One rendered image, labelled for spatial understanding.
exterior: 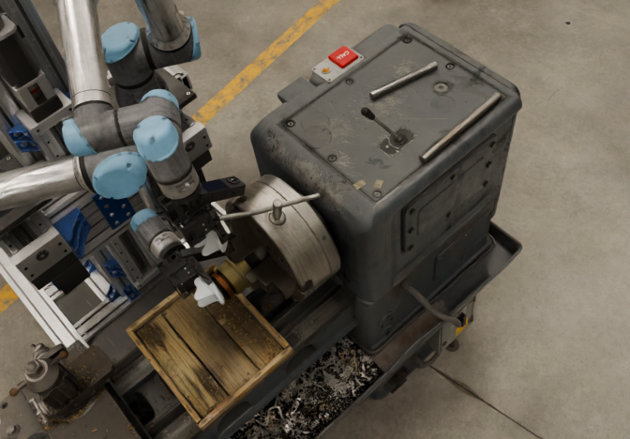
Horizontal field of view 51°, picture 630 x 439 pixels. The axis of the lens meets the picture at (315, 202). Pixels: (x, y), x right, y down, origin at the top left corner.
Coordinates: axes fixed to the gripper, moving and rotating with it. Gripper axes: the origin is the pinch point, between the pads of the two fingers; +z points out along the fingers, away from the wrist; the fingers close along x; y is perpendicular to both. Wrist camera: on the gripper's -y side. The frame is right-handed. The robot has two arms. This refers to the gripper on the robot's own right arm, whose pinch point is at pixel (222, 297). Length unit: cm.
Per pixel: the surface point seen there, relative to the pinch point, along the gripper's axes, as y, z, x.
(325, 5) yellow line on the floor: -173, -175, -108
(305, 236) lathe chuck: -22.2, 7.1, 11.5
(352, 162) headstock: -42.3, 2.3, 17.3
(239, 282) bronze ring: -5.2, 0.5, 1.8
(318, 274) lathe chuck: -20.7, 12.2, 1.9
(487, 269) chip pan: -79, 23, -54
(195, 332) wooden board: 8.9, -7.9, -19.5
